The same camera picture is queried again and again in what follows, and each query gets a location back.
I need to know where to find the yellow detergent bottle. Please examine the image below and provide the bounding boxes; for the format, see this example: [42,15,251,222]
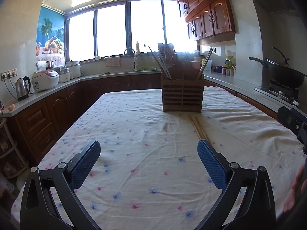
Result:
[136,42,140,55]

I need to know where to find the upper wooden cabinets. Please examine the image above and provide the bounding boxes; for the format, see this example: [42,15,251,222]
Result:
[176,0,236,44]

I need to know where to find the pink hanging cloth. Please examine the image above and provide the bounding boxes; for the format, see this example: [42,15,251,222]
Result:
[105,57,121,67]

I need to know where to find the white dotted tablecloth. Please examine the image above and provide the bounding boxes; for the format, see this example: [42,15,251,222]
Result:
[10,86,307,230]

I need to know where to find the oil bottles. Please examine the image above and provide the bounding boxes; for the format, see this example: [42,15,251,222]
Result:
[225,56,236,70]

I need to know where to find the wall power outlet strip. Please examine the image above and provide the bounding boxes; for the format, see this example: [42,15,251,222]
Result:
[1,69,18,80]

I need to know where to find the green colander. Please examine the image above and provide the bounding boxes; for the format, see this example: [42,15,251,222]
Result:
[134,67,156,72]

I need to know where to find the white red rice cooker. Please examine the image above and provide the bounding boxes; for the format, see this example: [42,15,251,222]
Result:
[31,70,59,92]

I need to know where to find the tall white cooker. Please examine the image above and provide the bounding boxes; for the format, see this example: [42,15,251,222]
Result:
[66,60,81,80]

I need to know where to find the kitchen faucet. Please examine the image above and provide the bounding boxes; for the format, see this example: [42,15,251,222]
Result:
[123,47,138,69]

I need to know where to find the person's right hand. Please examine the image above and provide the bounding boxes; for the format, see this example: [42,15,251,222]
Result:
[283,163,307,213]

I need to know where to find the small white cooker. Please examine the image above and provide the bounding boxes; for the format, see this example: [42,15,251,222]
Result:
[58,68,70,83]

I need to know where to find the black wok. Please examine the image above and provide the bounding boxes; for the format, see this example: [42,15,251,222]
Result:
[249,47,306,89]

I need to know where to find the tropical fruit poster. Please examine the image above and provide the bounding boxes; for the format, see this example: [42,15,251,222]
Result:
[36,6,66,67]

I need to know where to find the plain wooden chopstick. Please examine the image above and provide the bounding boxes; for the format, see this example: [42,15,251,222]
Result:
[148,45,171,80]
[196,47,213,80]

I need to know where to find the carved wooden chopstick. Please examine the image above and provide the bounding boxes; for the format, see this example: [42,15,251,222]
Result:
[195,116,212,145]
[188,115,205,140]

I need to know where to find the wooden cabinets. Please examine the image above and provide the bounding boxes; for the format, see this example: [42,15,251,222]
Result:
[176,0,236,44]
[0,73,279,168]

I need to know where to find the paper towel roll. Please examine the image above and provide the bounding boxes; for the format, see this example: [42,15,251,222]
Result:
[36,61,48,71]

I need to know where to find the steel electric kettle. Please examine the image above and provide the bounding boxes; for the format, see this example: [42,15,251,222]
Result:
[15,76,31,101]

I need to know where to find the wooden utensil holder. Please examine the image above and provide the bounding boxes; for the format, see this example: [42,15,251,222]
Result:
[161,62,205,113]

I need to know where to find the spice jars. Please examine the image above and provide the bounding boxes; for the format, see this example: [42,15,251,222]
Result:
[222,67,235,77]

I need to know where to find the dish rack with boards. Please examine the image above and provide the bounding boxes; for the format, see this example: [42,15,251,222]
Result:
[158,43,177,64]

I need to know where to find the lower wooden cabinets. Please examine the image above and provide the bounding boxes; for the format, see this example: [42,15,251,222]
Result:
[0,73,279,168]

